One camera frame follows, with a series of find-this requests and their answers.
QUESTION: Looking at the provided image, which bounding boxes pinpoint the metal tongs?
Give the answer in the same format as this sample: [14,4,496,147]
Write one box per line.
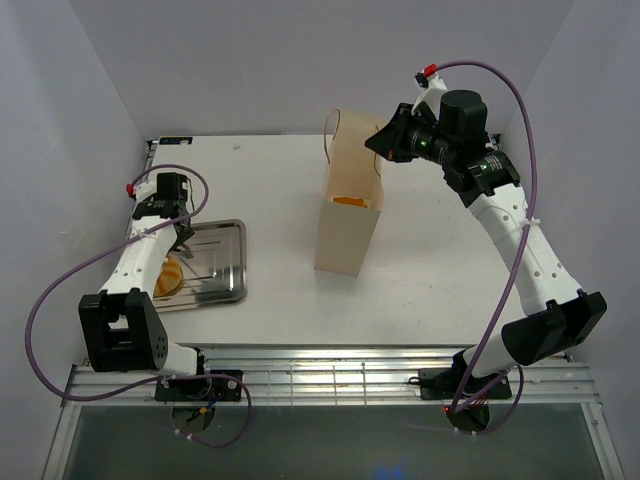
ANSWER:
[171,226,195,259]

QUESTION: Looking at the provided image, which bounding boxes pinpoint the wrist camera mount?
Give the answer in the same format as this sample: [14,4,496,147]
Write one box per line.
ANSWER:
[125,181,156,201]
[411,64,448,115]

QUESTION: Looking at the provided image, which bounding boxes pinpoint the beige paper bag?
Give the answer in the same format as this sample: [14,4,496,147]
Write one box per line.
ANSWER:
[314,108,384,276]

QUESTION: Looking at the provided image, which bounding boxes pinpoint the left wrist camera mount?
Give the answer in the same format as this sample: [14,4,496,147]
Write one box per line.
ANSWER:
[125,181,156,201]

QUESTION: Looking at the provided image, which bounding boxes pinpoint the aluminium rail frame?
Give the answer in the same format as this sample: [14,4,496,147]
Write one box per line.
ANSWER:
[44,347,624,479]

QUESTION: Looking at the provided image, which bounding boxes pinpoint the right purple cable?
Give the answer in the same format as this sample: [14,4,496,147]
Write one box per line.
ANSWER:
[434,60,540,437]

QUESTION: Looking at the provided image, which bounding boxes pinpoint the sesame twisted bread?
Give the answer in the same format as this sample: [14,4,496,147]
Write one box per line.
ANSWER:
[331,196,369,208]

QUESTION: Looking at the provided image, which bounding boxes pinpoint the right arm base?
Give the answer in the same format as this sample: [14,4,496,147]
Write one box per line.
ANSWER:
[408,368,512,400]

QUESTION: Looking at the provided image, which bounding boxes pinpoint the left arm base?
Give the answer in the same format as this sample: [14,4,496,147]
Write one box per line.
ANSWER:
[154,370,244,403]

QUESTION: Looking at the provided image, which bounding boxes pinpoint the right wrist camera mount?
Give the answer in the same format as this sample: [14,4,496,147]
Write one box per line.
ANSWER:
[411,64,448,115]

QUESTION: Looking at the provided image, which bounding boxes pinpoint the left blue table label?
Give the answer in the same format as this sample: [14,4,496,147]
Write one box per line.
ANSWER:
[158,137,193,146]

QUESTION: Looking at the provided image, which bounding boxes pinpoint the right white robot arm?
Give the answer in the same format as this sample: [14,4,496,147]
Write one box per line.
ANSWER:
[365,90,607,397]

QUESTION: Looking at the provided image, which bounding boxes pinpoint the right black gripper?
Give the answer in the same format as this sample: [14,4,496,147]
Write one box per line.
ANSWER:
[364,103,455,167]

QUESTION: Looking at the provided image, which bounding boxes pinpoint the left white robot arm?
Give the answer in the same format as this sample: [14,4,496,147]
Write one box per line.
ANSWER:
[78,172,212,400]

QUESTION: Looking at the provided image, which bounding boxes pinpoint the fake croissant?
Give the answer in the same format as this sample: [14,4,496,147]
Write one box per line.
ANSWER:
[153,254,183,298]

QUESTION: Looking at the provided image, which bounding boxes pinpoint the steel tray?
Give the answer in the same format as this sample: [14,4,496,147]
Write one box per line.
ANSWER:
[154,219,247,312]

